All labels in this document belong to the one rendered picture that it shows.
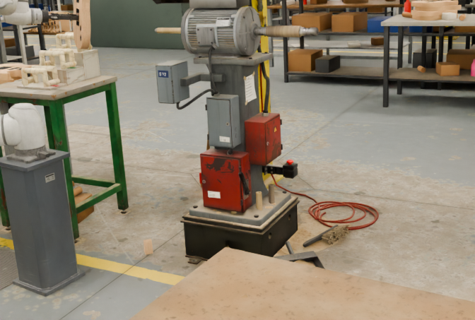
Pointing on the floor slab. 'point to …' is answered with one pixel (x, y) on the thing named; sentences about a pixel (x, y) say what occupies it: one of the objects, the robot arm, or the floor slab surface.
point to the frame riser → (238, 235)
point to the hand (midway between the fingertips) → (76, 17)
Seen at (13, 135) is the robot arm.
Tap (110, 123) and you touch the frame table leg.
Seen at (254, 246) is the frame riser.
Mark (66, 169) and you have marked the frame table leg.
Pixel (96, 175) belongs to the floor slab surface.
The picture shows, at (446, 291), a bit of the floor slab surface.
